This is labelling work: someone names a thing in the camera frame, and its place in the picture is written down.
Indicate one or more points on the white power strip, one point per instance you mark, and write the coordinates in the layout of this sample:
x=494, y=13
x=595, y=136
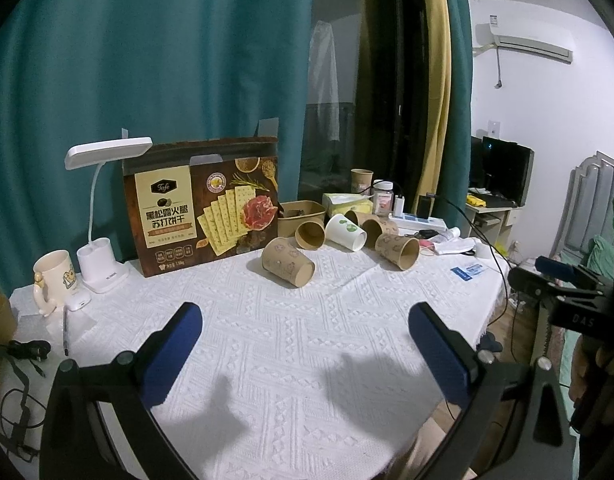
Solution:
x=412, y=223

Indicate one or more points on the white tube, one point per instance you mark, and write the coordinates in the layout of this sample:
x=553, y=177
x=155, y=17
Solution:
x=445, y=236

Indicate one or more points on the kraft paper cup right front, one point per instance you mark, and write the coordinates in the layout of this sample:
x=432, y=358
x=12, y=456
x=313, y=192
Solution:
x=403, y=251

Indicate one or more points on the teal curtain left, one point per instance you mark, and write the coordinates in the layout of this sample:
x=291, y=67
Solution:
x=79, y=71

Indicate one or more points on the kraft paper cup middle right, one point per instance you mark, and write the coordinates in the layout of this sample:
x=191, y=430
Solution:
x=375, y=227

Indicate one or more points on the yellow curtain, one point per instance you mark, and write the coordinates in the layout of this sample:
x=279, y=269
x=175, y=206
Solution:
x=438, y=93

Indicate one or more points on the brown cracker box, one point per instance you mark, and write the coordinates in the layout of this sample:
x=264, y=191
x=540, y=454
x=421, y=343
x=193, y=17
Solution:
x=196, y=202

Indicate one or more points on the blue white card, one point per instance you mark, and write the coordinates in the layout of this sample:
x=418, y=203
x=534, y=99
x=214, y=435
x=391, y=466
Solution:
x=467, y=273

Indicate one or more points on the kraft paper cup back right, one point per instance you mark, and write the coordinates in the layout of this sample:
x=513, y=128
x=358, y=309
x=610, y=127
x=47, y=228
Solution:
x=358, y=217

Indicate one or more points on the kraft paper cup by bowl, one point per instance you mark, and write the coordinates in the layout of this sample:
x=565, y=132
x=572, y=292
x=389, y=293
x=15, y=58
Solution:
x=310, y=234

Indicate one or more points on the teal curtain right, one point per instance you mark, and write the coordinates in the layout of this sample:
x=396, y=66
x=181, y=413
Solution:
x=455, y=167

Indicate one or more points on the black charger block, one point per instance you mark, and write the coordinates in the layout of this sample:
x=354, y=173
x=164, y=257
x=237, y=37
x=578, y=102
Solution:
x=425, y=206

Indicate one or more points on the cream ceramic mug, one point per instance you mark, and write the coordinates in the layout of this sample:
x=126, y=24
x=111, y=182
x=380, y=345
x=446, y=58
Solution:
x=54, y=281

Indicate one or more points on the white knit tablecloth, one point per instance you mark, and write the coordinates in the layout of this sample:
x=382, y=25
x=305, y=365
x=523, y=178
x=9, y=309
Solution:
x=317, y=382

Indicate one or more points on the yellow tissue box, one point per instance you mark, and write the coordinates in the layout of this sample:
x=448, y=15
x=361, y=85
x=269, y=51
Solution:
x=341, y=203

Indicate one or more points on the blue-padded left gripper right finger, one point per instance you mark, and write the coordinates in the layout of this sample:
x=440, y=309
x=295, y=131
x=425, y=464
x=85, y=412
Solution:
x=534, y=441

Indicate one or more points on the grey padded headboard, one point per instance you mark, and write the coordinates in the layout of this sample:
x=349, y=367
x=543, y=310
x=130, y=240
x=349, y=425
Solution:
x=586, y=235

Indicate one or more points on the glass jar white lid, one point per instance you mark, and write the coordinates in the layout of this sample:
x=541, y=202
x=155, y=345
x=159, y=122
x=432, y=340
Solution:
x=383, y=196

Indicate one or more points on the black pen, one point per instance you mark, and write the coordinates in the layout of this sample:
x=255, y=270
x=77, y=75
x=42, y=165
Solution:
x=65, y=334

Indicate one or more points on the white paper cup green print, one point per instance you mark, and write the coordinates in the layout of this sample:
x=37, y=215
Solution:
x=344, y=232

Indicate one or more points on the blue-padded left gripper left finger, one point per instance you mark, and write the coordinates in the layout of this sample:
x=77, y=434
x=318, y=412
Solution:
x=76, y=442

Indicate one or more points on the black computer monitor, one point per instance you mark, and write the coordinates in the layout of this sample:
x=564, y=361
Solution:
x=500, y=171

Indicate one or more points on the upright kraft cup back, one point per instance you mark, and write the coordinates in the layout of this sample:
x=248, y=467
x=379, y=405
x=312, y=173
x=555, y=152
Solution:
x=361, y=181

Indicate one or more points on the teal curtain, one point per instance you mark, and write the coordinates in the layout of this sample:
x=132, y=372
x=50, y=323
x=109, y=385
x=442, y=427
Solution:
x=455, y=167
x=79, y=71

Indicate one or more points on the white air conditioner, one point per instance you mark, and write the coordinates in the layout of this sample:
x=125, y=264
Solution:
x=534, y=37

